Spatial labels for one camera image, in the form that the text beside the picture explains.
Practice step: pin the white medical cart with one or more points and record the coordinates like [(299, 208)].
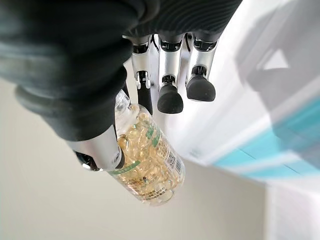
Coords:
[(220, 87)]

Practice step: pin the right robot hand black silver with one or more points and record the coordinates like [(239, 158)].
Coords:
[(62, 62)]

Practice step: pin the clear bottle yellow capsules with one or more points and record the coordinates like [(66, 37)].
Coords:
[(150, 162)]

